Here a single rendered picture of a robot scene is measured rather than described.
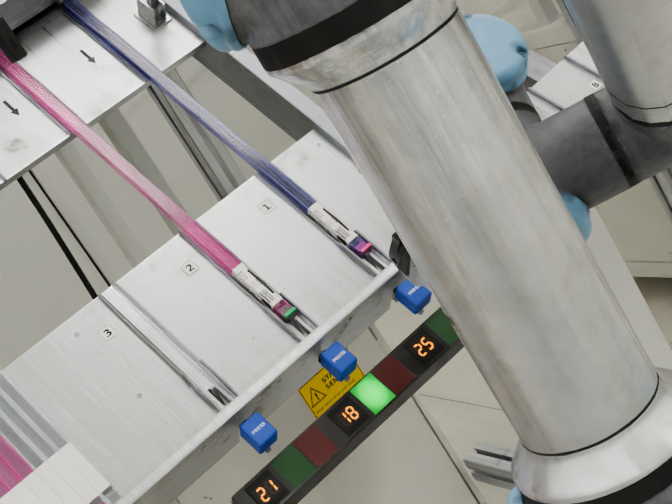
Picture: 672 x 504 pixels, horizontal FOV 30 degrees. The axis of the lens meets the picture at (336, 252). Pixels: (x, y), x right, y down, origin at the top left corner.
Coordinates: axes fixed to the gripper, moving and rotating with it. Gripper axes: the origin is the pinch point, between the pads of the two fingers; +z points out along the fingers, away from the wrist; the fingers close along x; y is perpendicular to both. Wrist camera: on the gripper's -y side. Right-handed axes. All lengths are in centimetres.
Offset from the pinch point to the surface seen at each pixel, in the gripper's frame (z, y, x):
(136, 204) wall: 162, -121, 47
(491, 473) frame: 51, 11, 10
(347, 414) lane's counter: 5.9, 4.3, -14.1
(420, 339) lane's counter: 5.9, 3.7, -2.8
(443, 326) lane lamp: 5.8, 4.4, 0.0
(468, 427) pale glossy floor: 120, -11, 43
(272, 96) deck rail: 5.1, -29.2, 8.0
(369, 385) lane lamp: 5.9, 3.7, -10.3
